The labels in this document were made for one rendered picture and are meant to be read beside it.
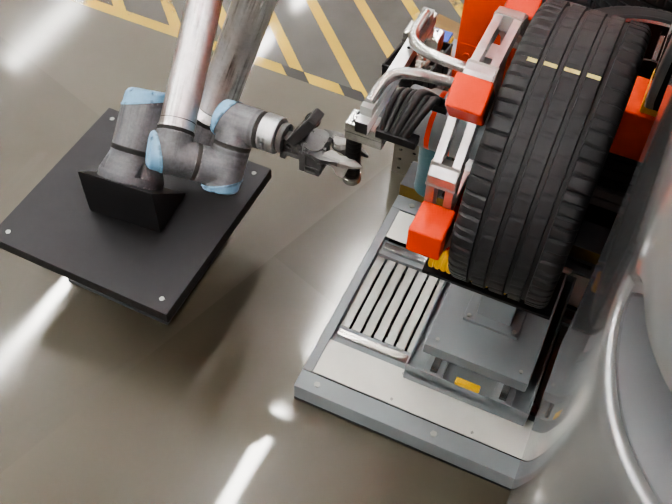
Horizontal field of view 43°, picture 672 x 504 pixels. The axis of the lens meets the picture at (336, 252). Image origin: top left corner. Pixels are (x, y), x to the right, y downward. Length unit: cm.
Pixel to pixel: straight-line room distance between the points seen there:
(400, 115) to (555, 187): 36
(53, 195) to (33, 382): 55
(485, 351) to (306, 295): 64
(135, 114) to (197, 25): 46
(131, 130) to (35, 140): 89
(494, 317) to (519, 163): 84
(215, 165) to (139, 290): 53
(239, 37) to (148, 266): 68
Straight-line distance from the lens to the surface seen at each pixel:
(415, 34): 199
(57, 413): 261
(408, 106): 178
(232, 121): 202
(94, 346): 269
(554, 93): 170
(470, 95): 166
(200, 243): 248
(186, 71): 206
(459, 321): 243
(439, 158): 175
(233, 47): 232
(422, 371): 240
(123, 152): 247
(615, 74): 174
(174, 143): 202
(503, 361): 239
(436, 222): 177
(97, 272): 247
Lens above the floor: 225
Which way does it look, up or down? 53 degrees down
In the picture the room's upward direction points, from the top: 3 degrees clockwise
